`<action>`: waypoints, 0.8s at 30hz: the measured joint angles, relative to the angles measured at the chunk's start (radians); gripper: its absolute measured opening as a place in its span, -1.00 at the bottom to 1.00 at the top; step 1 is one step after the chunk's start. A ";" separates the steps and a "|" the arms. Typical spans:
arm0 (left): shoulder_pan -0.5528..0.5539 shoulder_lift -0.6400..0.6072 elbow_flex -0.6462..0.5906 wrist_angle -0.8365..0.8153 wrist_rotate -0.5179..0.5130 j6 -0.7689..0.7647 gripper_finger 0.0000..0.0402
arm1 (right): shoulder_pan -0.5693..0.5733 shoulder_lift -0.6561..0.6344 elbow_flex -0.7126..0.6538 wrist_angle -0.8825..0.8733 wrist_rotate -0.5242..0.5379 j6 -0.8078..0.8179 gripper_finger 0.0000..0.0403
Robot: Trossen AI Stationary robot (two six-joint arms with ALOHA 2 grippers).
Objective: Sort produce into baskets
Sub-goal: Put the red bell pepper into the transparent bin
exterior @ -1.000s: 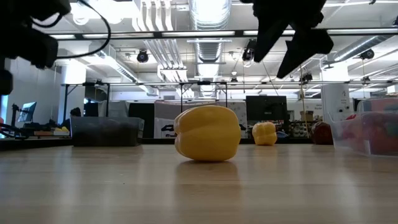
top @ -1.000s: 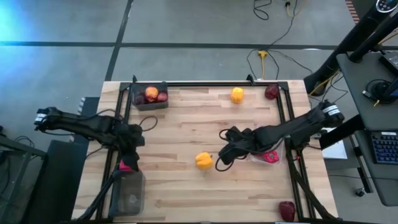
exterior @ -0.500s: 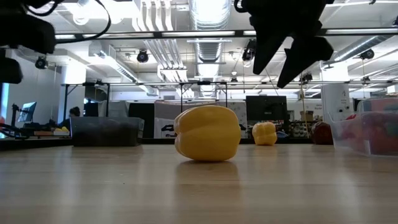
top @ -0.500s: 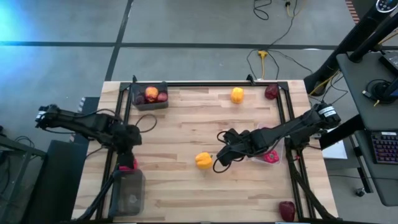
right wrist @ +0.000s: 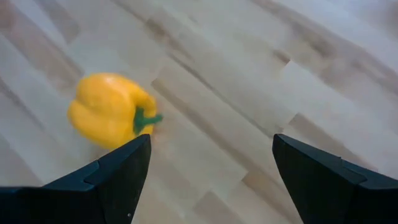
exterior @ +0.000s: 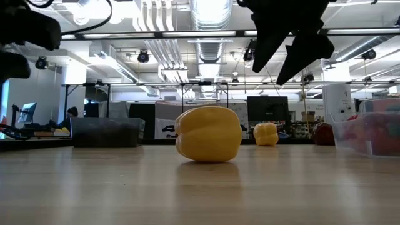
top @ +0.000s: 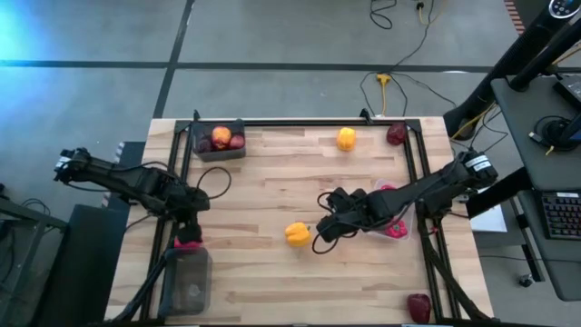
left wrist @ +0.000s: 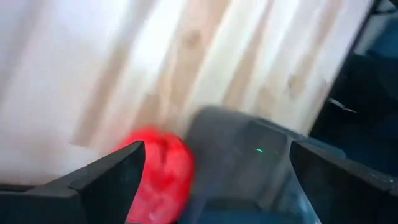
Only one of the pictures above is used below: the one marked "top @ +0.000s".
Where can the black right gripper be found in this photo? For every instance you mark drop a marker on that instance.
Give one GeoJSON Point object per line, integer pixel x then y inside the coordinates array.
{"type": "Point", "coordinates": [358, 213]}

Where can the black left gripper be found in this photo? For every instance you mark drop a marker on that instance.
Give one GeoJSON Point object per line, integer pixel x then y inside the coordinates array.
{"type": "Point", "coordinates": [190, 209]}

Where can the pinkish red produce item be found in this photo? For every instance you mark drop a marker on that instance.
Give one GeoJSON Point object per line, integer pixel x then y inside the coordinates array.
{"type": "Point", "coordinates": [188, 244]}

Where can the yellow bell pepper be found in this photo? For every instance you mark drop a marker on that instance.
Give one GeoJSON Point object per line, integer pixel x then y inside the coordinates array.
{"type": "Point", "coordinates": [297, 234]}
{"type": "Point", "coordinates": [346, 138]}

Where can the dark red bell pepper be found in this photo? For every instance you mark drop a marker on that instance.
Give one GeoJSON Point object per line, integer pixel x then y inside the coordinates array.
{"type": "Point", "coordinates": [418, 308]}
{"type": "Point", "coordinates": [396, 134]}

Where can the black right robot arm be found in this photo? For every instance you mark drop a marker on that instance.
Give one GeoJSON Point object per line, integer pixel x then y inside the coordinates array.
{"type": "Point", "coordinates": [431, 188]}

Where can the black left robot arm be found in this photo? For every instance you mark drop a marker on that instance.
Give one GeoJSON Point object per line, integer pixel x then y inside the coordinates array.
{"type": "Point", "coordinates": [136, 181]}

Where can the red pepper with green stem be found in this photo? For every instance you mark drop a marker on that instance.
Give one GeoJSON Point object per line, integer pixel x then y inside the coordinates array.
{"type": "Point", "coordinates": [397, 230]}

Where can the clear plastic bin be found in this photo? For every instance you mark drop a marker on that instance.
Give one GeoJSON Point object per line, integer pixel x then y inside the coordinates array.
{"type": "Point", "coordinates": [406, 218]}

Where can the grey plastic fruit bin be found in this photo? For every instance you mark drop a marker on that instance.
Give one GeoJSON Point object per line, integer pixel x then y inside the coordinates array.
{"type": "Point", "coordinates": [218, 154]}

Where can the dark purple plum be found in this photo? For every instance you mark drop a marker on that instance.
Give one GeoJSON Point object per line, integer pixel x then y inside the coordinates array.
{"type": "Point", "coordinates": [203, 145]}

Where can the orange yellow peach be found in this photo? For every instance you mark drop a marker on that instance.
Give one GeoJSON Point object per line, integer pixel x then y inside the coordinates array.
{"type": "Point", "coordinates": [221, 136]}

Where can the black cabinet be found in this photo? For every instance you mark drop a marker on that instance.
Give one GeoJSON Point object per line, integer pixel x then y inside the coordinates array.
{"type": "Point", "coordinates": [81, 263]}

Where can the white paper sheet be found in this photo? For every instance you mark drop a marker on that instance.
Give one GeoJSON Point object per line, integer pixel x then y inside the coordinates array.
{"type": "Point", "coordinates": [488, 219]}

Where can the dark side desk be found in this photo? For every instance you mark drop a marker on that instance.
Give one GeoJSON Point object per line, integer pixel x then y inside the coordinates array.
{"type": "Point", "coordinates": [27, 218]}

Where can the grey desk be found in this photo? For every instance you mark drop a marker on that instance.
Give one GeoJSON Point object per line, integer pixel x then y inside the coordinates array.
{"type": "Point", "coordinates": [522, 150]}

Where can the black keyboard with coloured lights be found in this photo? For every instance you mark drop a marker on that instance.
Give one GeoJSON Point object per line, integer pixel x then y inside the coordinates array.
{"type": "Point", "coordinates": [563, 215]}

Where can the black tower fan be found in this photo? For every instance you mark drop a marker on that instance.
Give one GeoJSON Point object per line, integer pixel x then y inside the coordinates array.
{"type": "Point", "coordinates": [508, 68]}

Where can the black round desk device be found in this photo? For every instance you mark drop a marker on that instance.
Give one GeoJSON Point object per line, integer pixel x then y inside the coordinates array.
{"type": "Point", "coordinates": [556, 131]}

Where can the black slanted pole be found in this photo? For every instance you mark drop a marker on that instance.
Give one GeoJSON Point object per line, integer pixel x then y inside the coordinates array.
{"type": "Point", "coordinates": [544, 59]}

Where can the red striped mat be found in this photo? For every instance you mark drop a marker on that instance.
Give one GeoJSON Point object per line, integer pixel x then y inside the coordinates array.
{"type": "Point", "coordinates": [514, 16]}

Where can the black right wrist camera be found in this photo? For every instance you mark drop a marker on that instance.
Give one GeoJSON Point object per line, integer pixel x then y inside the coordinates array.
{"type": "Point", "coordinates": [342, 200]}

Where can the black aluminium table frame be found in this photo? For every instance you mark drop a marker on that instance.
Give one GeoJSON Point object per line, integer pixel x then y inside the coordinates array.
{"type": "Point", "coordinates": [318, 122]}

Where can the black frame clamp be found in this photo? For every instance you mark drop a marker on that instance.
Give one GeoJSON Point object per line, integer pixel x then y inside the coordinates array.
{"type": "Point", "coordinates": [196, 115]}
{"type": "Point", "coordinates": [366, 115]}

